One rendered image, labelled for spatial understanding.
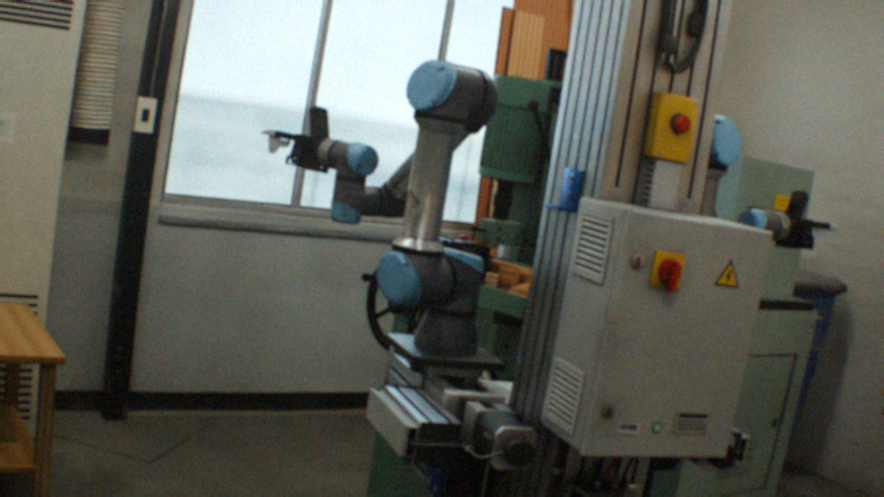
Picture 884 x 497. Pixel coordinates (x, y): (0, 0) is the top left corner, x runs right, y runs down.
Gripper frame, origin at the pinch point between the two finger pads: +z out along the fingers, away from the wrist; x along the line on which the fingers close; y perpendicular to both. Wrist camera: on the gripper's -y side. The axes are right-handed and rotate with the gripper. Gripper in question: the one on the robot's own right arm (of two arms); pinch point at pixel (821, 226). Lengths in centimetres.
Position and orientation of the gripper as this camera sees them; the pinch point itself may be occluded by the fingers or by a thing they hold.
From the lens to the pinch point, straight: 292.8
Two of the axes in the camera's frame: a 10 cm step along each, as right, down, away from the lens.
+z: 8.2, 0.7, 5.7
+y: -0.8, 10.0, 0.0
